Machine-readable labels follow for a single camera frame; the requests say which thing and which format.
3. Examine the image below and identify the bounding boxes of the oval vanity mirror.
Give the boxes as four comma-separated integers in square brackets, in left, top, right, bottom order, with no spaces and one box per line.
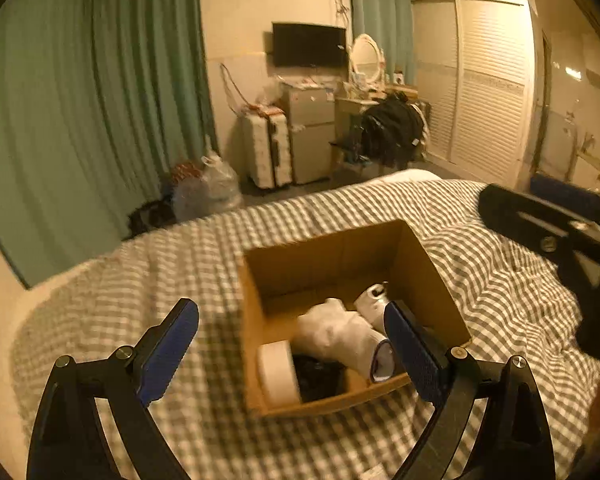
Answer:
[350,34,384,84]

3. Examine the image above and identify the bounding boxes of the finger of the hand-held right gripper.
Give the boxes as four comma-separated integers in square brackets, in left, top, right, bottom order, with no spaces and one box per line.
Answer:
[478,184,600,266]

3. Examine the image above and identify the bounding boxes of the clear plastic bag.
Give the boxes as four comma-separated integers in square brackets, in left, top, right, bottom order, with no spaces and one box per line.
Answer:
[172,156,244,222]

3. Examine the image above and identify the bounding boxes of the white sock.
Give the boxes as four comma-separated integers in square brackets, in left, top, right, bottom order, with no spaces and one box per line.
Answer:
[294,298,397,384]

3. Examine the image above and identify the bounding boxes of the small white bottle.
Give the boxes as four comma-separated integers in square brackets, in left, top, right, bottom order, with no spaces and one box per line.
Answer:
[354,283,392,334]

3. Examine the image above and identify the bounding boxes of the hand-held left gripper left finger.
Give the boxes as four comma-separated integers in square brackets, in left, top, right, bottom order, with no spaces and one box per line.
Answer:
[26,298,200,480]

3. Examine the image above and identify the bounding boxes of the cardboard box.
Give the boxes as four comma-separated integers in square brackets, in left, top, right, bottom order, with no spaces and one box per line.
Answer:
[237,219,472,419]

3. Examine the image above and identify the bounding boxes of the checkered blanket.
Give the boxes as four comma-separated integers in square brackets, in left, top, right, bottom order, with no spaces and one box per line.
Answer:
[10,176,600,480]

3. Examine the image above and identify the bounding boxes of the black wall television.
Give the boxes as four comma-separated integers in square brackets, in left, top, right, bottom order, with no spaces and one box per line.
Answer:
[272,22,347,68]

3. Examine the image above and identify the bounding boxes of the small grey refrigerator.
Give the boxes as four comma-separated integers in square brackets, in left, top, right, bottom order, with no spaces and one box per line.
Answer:
[280,83,337,186]

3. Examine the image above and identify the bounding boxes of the roll of beige tape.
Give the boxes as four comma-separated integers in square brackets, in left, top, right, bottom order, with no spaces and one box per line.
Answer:
[258,340,302,409]

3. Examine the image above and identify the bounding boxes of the dressing table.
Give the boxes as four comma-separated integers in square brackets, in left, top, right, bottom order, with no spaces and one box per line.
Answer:
[334,82,421,161]

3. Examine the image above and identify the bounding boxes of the black bag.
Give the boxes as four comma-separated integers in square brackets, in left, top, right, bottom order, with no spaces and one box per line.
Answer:
[126,199,179,239]

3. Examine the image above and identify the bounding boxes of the white louvered wardrobe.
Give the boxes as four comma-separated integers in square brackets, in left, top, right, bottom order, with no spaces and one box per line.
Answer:
[410,0,539,189]

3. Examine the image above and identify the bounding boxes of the blue storage box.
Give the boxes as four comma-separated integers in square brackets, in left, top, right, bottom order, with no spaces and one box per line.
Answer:
[530,173,600,226]

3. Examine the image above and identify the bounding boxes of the black cloth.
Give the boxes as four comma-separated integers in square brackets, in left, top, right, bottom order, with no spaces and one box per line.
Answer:
[292,353,349,404]

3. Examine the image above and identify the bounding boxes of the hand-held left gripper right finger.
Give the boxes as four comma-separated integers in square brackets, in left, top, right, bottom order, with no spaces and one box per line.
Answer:
[383,301,556,480]

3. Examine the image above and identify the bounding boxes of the narrow green curtain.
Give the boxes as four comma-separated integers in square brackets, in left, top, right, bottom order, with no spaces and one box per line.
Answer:
[347,0,417,86]

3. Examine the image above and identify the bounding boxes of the white suitcase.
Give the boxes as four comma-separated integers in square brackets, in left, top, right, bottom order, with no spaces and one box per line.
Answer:
[241,106,294,190]

